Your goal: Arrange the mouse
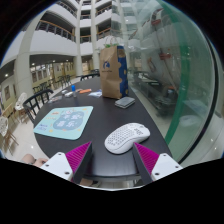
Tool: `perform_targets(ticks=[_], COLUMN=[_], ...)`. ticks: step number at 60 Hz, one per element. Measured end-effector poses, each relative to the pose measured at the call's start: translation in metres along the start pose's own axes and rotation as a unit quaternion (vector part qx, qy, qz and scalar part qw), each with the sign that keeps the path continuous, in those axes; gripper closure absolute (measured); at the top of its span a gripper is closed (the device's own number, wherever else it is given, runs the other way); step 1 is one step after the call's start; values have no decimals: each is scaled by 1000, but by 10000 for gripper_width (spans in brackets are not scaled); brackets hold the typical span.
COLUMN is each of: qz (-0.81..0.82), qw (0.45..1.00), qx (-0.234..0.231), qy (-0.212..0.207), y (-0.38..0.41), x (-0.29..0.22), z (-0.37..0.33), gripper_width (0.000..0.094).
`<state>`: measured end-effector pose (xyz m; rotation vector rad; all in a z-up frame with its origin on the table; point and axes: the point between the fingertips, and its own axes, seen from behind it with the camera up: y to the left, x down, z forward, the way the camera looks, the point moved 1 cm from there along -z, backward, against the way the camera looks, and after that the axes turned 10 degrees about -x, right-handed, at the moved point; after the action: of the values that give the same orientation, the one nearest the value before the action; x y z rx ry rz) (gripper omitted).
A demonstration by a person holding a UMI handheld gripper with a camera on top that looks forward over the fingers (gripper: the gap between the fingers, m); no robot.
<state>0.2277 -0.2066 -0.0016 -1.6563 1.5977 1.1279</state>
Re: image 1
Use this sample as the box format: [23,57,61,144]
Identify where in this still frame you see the small grey flat case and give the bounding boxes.
[114,96,136,110]

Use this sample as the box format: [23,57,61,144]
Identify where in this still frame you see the clear plastic bag blue contents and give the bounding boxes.
[88,91,103,99]

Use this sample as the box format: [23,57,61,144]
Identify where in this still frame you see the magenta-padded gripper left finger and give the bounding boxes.
[39,141,94,185]

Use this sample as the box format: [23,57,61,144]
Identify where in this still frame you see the white perforated computer mouse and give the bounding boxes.
[104,122,151,155]

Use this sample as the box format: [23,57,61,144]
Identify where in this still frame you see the light teal printed mouse pad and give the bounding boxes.
[33,105,95,141]

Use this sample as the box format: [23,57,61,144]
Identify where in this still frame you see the small clear plastic packet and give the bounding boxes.
[48,95,63,103]

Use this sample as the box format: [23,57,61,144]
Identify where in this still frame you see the green potted plant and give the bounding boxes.
[99,34,125,51]

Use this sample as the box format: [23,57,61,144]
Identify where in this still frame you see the white lattice chair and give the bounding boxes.
[14,92,29,113]

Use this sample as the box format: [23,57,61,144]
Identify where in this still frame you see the green-edged glass barrier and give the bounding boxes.
[121,0,219,163]

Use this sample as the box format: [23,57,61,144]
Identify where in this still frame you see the person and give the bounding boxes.
[20,153,49,168]

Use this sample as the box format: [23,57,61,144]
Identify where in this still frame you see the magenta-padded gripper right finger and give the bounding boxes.
[131,141,184,186]

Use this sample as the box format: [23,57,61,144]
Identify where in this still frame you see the group of dark chairs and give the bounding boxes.
[32,74,73,95]

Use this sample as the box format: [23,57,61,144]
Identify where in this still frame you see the brown paper bag blue print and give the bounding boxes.
[99,45,129,100]

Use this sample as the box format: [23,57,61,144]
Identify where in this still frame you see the black slatted chair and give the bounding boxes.
[79,71,101,82]
[22,88,55,125]

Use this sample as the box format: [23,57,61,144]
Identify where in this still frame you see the large white cylindrical exhibit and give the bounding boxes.
[128,8,193,116]

